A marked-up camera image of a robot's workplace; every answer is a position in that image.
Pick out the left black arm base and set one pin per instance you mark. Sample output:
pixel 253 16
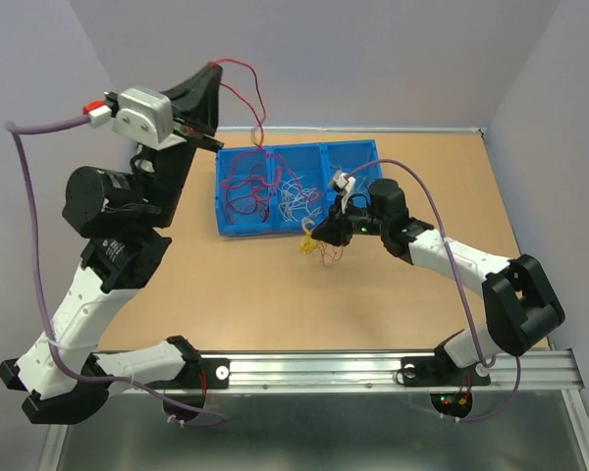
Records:
pixel 198 379

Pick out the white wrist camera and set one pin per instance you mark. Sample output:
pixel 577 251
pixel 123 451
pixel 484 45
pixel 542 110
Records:
pixel 140 114
pixel 343 184

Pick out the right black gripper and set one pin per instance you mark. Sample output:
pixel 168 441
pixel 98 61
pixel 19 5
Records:
pixel 335 231

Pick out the aluminium front rail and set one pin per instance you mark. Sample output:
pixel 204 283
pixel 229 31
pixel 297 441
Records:
pixel 346 372

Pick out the blue three-compartment plastic bin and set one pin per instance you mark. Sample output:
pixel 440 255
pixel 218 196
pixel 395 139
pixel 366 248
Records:
pixel 271 190

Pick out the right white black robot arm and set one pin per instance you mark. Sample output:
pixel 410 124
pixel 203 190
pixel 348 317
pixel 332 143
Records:
pixel 520 304

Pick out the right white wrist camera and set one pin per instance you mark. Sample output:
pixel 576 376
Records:
pixel 343 184

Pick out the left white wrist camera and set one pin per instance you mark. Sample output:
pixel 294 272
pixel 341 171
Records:
pixel 140 114

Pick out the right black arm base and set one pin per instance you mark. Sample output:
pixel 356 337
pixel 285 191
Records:
pixel 452 393

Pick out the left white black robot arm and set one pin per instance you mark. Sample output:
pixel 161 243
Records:
pixel 62 383

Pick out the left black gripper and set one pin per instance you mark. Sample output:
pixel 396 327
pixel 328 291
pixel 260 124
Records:
pixel 202 101

